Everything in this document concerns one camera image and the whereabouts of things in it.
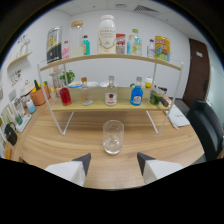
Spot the white figurine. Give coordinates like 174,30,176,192
19,34,32,56

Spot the small teal bottle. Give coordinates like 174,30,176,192
81,34,91,56

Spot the orange pot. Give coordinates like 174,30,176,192
29,85,51,107

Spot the glass jar cork lid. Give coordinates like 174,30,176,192
69,19,84,58

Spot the red white wall poster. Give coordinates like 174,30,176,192
115,33,127,55

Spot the green cup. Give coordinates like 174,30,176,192
14,113,24,126

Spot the colourful wall poster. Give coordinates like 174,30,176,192
126,34,134,56

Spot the small white blue bottle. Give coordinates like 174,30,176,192
25,98,37,115

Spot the small pictures wall sheet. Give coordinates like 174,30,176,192
9,69,23,87

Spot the large white bottle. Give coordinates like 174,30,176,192
97,14,117,55

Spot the clear bottle red label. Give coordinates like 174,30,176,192
104,75,118,107

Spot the blue liquid bottle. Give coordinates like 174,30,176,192
130,76,144,107

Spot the white bowl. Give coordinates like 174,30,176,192
86,80,100,88
99,81,118,88

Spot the white folded cloth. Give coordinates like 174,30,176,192
165,104,191,129

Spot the yellow printed can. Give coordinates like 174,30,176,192
154,35,171,63

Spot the clear bottle green cap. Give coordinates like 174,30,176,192
130,28,143,57

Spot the clear drinking glass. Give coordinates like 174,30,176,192
102,119,125,156

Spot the black armchair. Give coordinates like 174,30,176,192
186,98,224,163

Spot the white tray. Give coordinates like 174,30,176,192
14,113,33,133

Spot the green potted plant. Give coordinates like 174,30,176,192
59,69,76,86

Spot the white wooden two-tier rack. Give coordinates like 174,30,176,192
36,53,184,136

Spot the red liquid bottle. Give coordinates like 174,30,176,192
58,84,73,107

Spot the clear bottle orange label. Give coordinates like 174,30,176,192
80,76,94,107

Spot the wooden wall shelf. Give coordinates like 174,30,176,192
7,50,33,69

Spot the small pink bottle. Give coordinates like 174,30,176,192
62,40,70,61

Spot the glass bowl of limes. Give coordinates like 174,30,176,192
148,87,166,107

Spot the small clear bottle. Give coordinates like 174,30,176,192
146,38,156,59

